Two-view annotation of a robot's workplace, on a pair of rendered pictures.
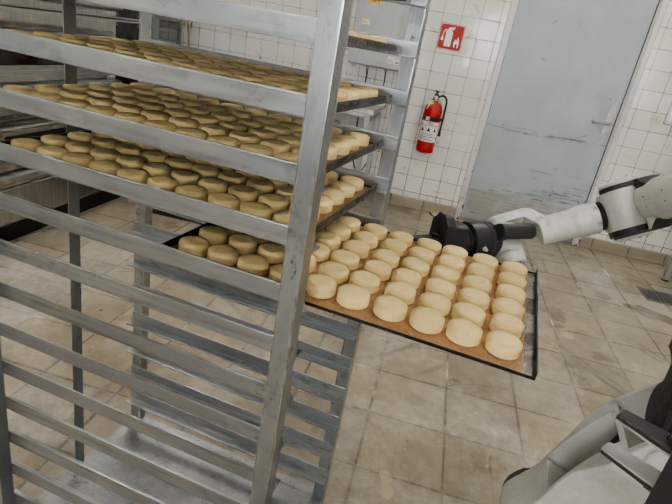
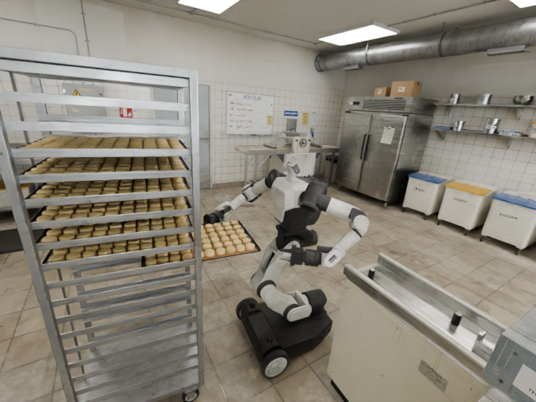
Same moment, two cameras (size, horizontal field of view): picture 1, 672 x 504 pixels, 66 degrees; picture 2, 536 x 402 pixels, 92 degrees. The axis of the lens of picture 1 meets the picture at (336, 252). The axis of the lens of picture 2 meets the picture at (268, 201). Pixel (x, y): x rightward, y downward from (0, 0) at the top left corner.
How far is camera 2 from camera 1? 75 cm
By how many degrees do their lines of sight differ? 39
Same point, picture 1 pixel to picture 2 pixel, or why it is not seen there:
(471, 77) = not seen: hidden behind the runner
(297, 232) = (198, 244)
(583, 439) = (266, 258)
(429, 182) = not seen: hidden behind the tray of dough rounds
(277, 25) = (177, 194)
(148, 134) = (134, 235)
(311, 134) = (197, 218)
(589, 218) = (242, 199)
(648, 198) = (255, 190)
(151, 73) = (132, 217)
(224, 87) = (162, 214)
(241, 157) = (171, 230)
